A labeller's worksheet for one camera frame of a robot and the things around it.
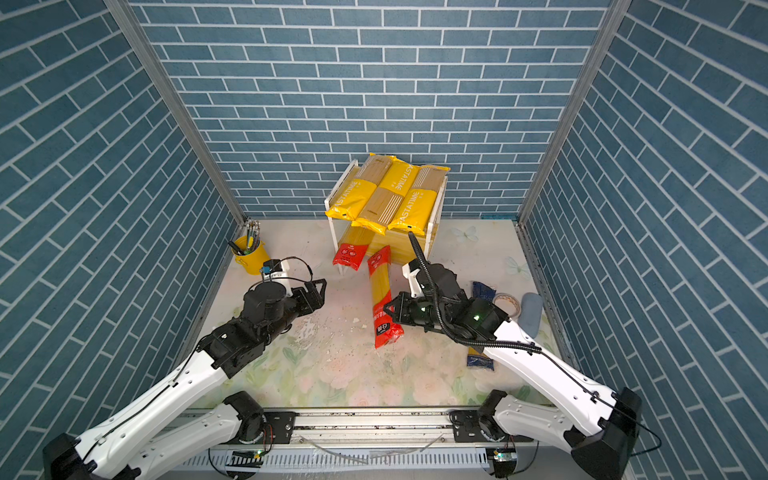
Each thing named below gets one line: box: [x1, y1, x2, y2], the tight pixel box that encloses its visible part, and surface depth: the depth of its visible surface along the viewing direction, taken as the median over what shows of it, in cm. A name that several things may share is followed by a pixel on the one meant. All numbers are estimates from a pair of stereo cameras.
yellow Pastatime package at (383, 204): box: [352, 158, 421, 235], surface depth 79 cm
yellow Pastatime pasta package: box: [325, 154, 392, 222], surface depth 81 cm
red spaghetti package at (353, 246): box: [332, 221, 375, 271], surface depth 91 cm
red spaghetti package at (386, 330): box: [368, 245, 405, 349], surface depth 72 cm
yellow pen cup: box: [232, 235, 270, 275], surface depth 100 cm
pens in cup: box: [227, 220, 261, 256], surface depth 99 cm
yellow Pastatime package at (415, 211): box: [388, 165, 451, 237], surface depth 78 cm
